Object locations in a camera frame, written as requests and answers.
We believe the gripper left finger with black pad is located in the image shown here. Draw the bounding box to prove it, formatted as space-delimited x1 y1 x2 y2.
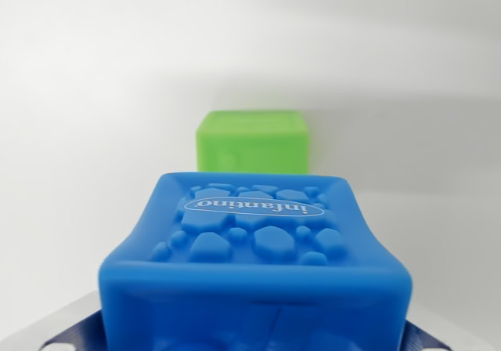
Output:
30 290 103 351

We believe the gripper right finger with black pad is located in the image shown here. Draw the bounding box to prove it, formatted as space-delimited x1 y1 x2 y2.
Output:
398 292 470 351

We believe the green embossed soft cube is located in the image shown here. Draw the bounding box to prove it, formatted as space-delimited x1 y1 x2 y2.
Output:
195 110 311 176

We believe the blue embossed soft cube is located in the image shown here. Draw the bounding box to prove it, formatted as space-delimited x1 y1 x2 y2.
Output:
97 172 415 351

